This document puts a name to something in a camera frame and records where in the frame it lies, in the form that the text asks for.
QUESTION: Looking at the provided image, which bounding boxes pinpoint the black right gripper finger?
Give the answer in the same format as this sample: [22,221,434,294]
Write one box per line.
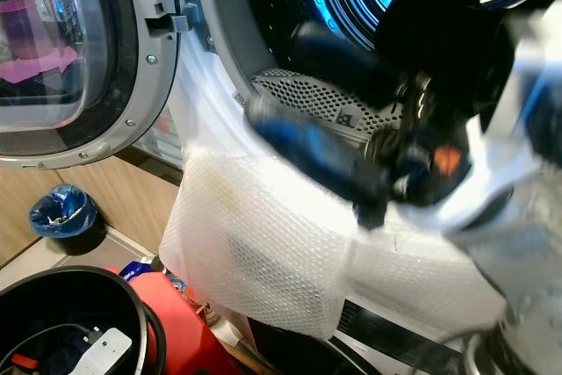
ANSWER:
[293,23,401,109]
[244,92,394,211]

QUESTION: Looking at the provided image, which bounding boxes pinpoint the white front-load washing machine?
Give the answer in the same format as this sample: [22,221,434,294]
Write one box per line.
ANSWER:
[154,0,562,375]

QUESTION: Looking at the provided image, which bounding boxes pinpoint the dark navy clothes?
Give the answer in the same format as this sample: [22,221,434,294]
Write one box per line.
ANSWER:
[4,309,93,375]

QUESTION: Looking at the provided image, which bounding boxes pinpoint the black bin with blue liner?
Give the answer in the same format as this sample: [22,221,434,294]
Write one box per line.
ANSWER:
[28,184,99,255]

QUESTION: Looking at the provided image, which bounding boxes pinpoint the clear bubble wrap sheet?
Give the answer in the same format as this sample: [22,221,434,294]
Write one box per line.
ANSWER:
[158,148,508,343]

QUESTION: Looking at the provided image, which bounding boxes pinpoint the black round laundry bucket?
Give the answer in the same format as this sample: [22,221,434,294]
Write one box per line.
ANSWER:
[0,265,166,375]

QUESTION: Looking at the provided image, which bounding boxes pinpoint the round glass washer door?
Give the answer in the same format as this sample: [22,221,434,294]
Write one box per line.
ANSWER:
[0,0,190,170]

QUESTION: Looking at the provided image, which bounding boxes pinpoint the red plastic container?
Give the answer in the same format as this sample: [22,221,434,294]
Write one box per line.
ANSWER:
[132,270,231,375]

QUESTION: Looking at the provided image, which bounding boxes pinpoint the white power adapter box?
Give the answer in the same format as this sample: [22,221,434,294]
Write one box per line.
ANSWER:
[66,328,133,375]

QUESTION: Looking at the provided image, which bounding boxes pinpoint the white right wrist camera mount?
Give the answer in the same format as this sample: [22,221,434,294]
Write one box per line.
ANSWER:
[439,8,562,237]

